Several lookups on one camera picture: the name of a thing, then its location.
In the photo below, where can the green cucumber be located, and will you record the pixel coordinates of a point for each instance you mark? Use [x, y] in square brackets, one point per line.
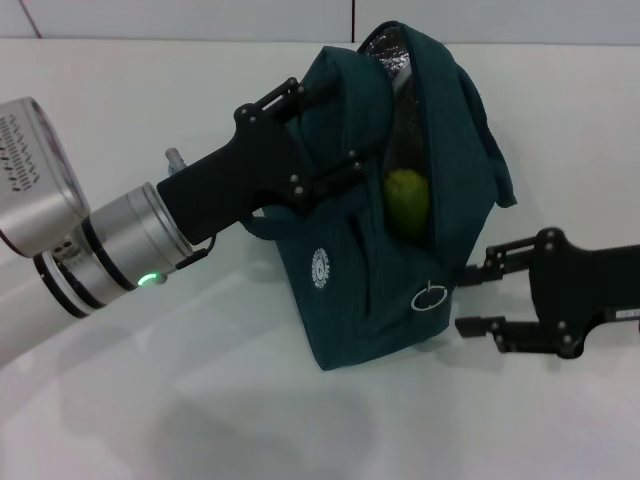
[407, 205]

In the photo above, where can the dark teal fabric bag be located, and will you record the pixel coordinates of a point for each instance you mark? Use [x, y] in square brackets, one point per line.
[450, 150]

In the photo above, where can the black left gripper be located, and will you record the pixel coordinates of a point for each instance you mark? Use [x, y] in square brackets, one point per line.
[235, 185]

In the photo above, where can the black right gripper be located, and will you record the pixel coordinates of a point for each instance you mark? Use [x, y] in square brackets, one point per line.
[585, 285]

